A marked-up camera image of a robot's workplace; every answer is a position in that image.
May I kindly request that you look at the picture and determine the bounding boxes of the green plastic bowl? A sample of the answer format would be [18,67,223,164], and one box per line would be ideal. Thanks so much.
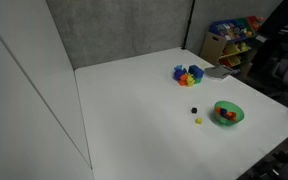
[213,100,246,127]

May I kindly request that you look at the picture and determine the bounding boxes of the yellow toy pieces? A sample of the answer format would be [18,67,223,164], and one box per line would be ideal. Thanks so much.
[186,73,196,88]

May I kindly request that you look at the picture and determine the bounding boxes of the large blue toy box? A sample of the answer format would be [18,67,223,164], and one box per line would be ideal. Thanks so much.
[188,64,205,80]

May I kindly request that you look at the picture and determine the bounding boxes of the orange cube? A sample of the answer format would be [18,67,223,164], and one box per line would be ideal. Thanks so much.
[226,111,237,121]

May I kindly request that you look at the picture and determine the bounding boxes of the orange toy piece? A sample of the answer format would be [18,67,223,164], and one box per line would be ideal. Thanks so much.
[178,73,189,87]

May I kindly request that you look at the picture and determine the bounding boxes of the colourful toy bin shelf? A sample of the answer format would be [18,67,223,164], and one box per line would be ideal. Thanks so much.
[199,15,266,70]

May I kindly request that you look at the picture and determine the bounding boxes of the black stand pole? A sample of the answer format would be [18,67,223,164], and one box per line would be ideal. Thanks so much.
[181,0,197,51]

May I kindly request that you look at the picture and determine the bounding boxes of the purple toy block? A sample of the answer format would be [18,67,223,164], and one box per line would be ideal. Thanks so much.
[173,68,186,81]

